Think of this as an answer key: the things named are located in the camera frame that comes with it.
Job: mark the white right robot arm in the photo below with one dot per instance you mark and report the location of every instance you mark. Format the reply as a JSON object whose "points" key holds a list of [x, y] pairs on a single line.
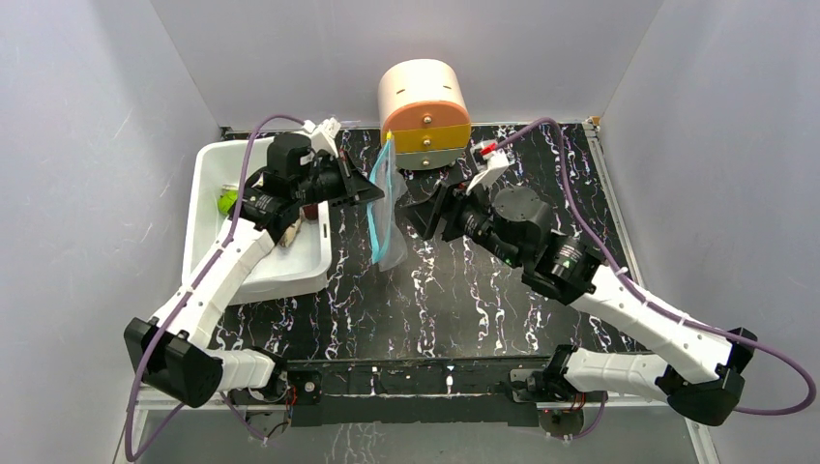
{"points": [[697, 374]]}

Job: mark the round orange drawer cabinet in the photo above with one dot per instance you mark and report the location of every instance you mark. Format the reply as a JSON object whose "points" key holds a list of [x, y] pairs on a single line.
{"points": [[421, 108]]}

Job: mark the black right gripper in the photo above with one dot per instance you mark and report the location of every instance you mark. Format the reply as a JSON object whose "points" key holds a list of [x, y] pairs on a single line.
{"points": [[445, 211]]}

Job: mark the clear zip top bag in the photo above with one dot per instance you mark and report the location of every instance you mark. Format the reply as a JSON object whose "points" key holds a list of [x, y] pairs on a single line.
{"points": [[387, 243]]}

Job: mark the grey toy fish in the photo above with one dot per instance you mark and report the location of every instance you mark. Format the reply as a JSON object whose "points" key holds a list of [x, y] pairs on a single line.
{"points": [[290, 233]]}

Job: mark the green toy apple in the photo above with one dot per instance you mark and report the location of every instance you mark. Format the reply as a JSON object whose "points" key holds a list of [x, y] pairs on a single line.
{"points": [[226, 201]]}

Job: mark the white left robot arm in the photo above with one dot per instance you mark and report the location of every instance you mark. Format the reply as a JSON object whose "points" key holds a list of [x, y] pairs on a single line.
{"points": [[170, 351]]}

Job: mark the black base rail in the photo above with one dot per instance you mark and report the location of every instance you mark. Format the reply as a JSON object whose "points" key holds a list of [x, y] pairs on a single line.
{"points": [[509, 390]]}

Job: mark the white plastic bin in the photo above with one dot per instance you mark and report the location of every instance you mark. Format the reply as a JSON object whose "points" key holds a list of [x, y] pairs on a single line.
{"points": [[278, 272]]}

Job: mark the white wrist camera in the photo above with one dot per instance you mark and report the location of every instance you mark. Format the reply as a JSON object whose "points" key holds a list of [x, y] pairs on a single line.
{"points": [[323, 135], [491, 162]]}

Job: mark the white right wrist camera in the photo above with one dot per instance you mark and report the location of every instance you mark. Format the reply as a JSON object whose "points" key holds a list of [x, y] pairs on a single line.
{"points": [[491, 162]]}

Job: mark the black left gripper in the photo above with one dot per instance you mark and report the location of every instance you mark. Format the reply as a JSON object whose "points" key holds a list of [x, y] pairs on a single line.
{"points": [[357, 188]]}

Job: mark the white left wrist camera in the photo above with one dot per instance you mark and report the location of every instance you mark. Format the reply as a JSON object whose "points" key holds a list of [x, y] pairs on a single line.
{"points": [[323, 135]]}

